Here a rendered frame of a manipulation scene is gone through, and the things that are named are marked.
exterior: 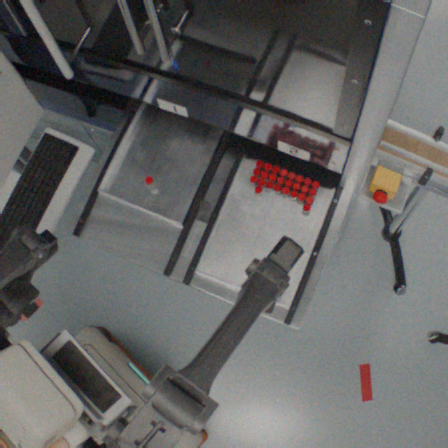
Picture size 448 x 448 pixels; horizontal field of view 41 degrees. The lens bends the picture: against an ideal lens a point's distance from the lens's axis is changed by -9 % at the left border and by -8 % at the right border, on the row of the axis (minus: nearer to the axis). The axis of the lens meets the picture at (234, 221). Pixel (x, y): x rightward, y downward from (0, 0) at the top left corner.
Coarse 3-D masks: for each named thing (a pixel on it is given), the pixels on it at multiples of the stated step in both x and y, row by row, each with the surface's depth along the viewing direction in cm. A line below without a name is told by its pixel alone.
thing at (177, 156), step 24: (144, 120) 184; (168, 120) 184; (192, 120) 183; (120, 144) 179; (144, 144) 182; (168, 144) 182; (192, 144) 182; (216, 144) 179; (120, 168) 181; (144, 168) 181; (168, 168) 180; (192, 168) 180; (120, 192) 179; (144, 192) 179; (168, 192) 178; (192, 192) 178; (168, 216) 177
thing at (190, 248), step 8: (200, 200) 171; (200, 208) 173; (208, 208) 172; (200, 216) 175; (208, 216) 174; (200, 224) 176; (192, 232) 175; (200, 232) 175; (192, 240) 175; (184, 248) 174; (192, 248) 174
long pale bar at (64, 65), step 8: (24, 0) 119; (32, 0) 121; (24, 8) 122; (32, 8) 123; (32, 16) 125; (40, 16) 127; (40, 24) 129; (40, 32) 132; (48, 32) 134; (48, 40) 136; (48, 48) 140; (56, 48) 141; (80, 48) 154; (56, 56) 144; (72, 56) 153; (64, 64) 149; (64, 72) 152; (72, 72) 155
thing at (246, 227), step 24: (240, 168) 177; (240, 192) 177; (264, 192) 177; (240, 216) 176; (264, 216) 175; (288, 216) 175; (312, 216) 175; (216, 240) 174; (240, 240) 174; (264, 240) 174; (312, 240) 173; (216, 264) 173; (240, 264) 172; (240, 288) 168; (288, 288) 170
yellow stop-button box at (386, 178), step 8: (376, 168) 162; (384, 168) 161; (392, 168) 161; (400, 168) 161; (376, 176) 161; (384, 176) 161; (392, 176) 161; (400, 176) 161; (376, 184) 161; (384, 184) 160; (392, 184) 160; (384, 192) 162; (392, 192) 161
